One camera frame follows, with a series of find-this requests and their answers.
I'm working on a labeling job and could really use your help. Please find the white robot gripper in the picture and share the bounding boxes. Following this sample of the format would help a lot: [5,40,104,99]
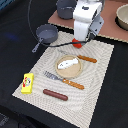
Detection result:
[73,1,104,41]

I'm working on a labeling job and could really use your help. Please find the red toy tomato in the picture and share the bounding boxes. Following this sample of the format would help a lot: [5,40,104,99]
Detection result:
[72,38,82,48]

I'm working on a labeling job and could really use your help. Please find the small grey saucepan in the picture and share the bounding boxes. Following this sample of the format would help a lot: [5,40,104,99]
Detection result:
[32,24,58,53]

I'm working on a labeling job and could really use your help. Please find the yellow butter box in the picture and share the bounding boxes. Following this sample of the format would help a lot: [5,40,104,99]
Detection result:
[21,73,34,94]

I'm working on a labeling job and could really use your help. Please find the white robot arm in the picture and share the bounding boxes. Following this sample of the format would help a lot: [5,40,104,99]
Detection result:
[73,0,104,41]

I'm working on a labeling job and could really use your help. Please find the tall grey pot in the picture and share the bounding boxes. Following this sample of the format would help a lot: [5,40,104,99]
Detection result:
[56,0,77,19]

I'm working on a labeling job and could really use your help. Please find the cream bowl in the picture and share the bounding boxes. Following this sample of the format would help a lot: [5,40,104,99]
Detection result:
[116,4,128,31]

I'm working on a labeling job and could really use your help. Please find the white toy fish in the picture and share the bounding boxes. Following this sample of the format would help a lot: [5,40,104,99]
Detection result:
[58,59,78,69]

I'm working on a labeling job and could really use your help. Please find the round wooden plate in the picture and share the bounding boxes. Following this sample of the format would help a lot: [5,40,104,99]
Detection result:
[55,55,83,79]

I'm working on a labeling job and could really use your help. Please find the beige woven placemat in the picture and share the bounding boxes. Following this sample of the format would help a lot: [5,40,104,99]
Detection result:
[13,40,114,128]

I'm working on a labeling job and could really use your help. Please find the brown toy sausage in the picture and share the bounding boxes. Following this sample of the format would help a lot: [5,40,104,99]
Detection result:
[43,89,68,101]

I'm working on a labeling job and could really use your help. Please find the knife with wooden handle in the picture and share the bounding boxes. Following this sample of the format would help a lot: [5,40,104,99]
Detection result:
[58,49,98,64]

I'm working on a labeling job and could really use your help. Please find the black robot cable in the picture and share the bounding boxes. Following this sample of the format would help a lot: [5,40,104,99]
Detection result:
[27,0,96,48]

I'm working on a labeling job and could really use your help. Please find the fork with wooden handle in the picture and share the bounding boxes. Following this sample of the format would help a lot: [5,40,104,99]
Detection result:
[44,71,84,90]

